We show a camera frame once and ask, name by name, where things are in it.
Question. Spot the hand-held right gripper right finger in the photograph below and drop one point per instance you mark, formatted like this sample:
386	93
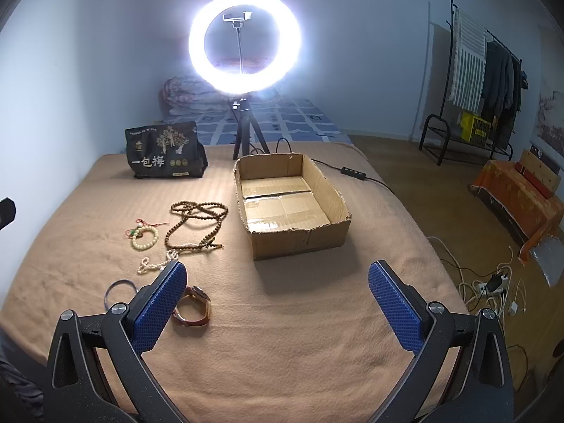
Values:
392	304

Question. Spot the silver foil sheet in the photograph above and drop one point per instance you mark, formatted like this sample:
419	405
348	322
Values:
548	260

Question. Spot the dark hanging clothes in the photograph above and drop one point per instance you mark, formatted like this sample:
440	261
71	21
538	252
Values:
500	83

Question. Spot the black tripod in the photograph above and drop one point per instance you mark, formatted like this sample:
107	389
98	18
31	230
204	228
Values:
242	127

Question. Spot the phone holder clamp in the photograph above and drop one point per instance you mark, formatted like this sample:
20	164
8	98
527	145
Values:
237	16

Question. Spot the wooden box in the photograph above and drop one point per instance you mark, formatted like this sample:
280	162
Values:
539	174

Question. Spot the dark striped cloth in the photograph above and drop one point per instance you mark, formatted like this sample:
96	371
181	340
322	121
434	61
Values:
17	387

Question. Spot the folded floral quilt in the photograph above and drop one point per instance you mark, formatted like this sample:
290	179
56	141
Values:
176	97

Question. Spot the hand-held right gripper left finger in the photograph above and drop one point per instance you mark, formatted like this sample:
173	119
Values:
161	308

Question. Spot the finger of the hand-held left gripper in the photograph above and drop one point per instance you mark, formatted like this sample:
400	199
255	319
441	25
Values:
6	212

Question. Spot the purple bangle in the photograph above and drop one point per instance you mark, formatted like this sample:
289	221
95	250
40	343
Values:
107	295

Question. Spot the yellow box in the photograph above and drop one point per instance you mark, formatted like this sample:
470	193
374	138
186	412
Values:
473	127

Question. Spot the white power strip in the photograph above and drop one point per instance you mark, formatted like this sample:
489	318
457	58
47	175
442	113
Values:
493	283

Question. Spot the wall poster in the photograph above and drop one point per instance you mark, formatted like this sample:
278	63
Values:
550	119

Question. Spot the black printed bag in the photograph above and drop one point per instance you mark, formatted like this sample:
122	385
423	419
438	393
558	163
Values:
163	150

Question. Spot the black clothes rack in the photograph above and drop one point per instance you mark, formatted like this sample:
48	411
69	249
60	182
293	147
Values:
434	132

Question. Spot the striped white towel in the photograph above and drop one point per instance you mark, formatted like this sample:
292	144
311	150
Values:
467	61

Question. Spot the blue checked bed sheet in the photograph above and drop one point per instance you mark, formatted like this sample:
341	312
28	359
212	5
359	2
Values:
299	119

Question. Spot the cardboard box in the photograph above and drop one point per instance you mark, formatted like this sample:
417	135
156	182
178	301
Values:
286	242

